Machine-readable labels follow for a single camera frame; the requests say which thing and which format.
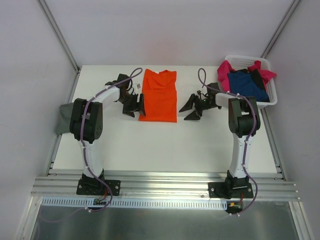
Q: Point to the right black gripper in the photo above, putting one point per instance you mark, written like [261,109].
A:
[199,105]

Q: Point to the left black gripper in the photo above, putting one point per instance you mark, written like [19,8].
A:
[132,105]

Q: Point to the orange t shirt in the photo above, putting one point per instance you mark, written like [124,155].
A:
[160,96]

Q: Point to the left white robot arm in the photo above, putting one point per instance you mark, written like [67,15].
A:
[86,125]

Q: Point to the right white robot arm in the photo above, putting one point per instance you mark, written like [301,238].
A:
[243,123]

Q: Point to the pink t shirt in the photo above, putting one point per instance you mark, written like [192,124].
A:
[225,68]

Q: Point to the blue t shirt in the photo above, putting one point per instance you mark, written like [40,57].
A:
[240,83]

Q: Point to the white plastic basket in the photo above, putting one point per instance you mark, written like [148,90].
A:
[239,62]

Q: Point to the grey folded t shirt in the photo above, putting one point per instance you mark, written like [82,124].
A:
[64,119]

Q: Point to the black t shirt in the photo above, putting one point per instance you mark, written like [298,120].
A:
[257,80]

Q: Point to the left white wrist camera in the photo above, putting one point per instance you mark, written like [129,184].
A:
[136,87]

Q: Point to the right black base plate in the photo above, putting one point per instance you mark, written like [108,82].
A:
[220,190]

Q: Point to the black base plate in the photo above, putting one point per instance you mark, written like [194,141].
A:
[220,190]
[92,187]

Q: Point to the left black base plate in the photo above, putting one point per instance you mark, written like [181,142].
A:
[92,187]

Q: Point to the white slotted cable duct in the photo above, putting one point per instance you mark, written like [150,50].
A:
[136,203]

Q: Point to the left aluminium corner post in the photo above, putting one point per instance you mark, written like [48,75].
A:
[58,33]

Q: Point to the aluminium corner post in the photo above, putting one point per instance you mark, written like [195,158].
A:
[58,33]
[281,27]

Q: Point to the aluminium mounting rail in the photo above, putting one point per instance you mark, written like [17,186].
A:
[165,185]

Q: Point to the right aluminium corner post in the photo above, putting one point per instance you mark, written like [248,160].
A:
[281,27]

